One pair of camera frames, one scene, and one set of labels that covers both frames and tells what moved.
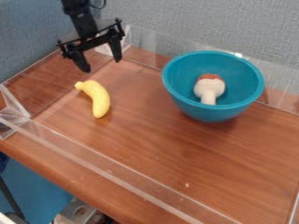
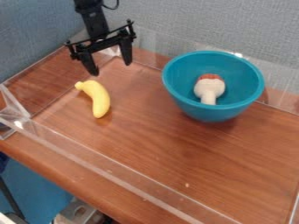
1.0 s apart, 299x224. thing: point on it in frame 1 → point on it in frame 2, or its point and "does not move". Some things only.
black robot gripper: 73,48 → 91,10
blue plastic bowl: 244,81 does not move
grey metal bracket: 79,212 does not move
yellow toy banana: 98,96 does not move
